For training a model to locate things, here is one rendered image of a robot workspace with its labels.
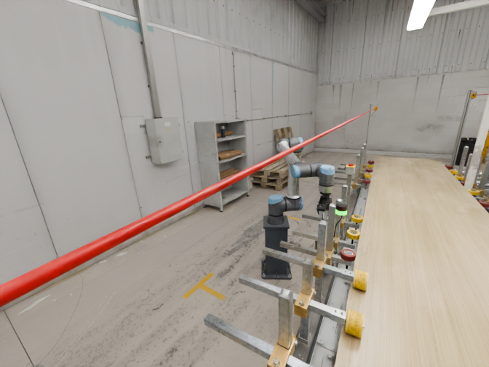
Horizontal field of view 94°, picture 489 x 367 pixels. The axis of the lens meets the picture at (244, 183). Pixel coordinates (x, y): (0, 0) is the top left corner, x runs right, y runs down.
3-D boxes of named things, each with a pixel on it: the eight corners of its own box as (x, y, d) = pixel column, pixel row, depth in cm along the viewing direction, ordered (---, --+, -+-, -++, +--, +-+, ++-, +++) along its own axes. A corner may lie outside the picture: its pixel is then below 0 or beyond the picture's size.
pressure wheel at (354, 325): (347, 311, 82) (348, 306, 89) (343, 334, 81) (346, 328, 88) (365, 317, 79) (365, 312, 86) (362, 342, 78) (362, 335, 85)
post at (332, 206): (324, 274, 144) (329, 204, 129) (324, 270, 147) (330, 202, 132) (330, 275, 142) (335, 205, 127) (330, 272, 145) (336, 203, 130)
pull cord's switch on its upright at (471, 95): (449, 176, 313) (470, 90, 279) (447, 173, 325) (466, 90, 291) (457, 176, 309) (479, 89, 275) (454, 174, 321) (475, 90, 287)
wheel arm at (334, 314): (238, 283, 107) (238, 277, 106) (242, 278, 110) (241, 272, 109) (355, 330, 82) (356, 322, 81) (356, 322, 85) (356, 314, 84)
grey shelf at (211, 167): (203, 207, 425) (193, 121, 377) (232, 192, 495) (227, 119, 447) (221, 212, 401) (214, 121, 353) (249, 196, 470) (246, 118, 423)
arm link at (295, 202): (282, 207, 239) (284, 135, 210) (299, 206, 240) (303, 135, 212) (286, 214, 225) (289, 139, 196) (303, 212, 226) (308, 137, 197)
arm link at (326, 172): (330, 163, 148) (338, 167, 139) (329, 181, 152) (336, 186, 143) (316, 164, 148) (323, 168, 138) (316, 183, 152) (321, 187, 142)
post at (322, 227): (313, 301, 123) (318, 221, 108) (315, 296, 126) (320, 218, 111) (320, 303, 121) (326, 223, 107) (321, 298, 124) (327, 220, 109)
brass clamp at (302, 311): (292, 313, 91) (292, 303, 89) (302, 290, 102) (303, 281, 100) (307, 320, 88) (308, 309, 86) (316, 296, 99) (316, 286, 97)
